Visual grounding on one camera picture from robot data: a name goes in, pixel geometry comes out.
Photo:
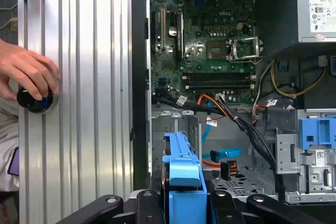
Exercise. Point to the metal socket cover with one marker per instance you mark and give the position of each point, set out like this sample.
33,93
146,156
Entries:
258,47

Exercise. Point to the CPU socket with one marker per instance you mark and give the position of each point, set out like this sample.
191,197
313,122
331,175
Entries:
216,50

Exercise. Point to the green Dell motherboard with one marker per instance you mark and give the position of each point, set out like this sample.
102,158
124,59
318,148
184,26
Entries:
210,85

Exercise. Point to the black expansion slot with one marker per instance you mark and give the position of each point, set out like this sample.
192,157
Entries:
179,35

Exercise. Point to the tan expansion slot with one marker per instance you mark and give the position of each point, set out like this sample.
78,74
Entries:
163,30

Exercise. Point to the blue plastic drive latch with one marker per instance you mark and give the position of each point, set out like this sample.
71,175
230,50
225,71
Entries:
312,132

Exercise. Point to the black RAM slot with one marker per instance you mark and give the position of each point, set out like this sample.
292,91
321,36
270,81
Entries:
218,76
218,86

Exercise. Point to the silver coin battery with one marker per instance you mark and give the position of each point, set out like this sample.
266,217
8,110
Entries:
172,31

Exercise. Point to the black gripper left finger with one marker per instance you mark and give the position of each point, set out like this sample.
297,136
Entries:
113,204

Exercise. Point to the open black PC case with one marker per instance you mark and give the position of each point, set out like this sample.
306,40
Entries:
140,77

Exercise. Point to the metal disk bay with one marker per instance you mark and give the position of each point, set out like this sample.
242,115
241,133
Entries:
193,127

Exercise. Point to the person's hand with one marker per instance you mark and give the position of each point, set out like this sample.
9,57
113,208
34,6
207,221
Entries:
25,66

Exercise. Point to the hard disk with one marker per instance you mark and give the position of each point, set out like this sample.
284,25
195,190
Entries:
183,161

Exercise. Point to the person's trunk pale clothes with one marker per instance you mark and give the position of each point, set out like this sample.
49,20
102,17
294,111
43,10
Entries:
8,129

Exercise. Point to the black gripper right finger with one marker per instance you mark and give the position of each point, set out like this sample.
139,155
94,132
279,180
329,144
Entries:
265,205

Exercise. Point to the grey power supply unit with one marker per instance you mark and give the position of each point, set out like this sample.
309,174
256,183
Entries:
317,6

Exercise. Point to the metal optical drive cage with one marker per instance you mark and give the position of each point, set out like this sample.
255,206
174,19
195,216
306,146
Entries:
309,171

